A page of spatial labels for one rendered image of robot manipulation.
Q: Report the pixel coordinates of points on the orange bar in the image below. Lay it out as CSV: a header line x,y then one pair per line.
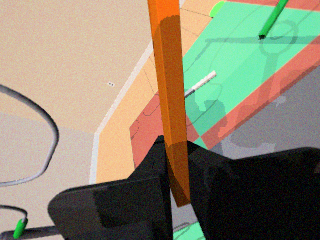
x,y
165,26

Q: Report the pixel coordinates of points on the white ring with green handle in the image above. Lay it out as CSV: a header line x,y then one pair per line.
x,y
275,14

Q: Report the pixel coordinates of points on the white loop with straight handle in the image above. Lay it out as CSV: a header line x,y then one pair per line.
x,y
200,83

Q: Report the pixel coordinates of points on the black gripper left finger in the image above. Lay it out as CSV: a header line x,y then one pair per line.
x,y
144,195

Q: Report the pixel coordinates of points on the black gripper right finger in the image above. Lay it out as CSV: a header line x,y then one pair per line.
x,y
216,182

